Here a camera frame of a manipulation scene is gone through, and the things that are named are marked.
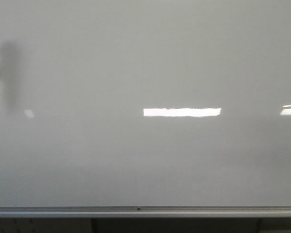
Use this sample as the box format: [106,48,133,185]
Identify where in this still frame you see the white whiteboard with aluminium frame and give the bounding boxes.
[0,0,291,218]

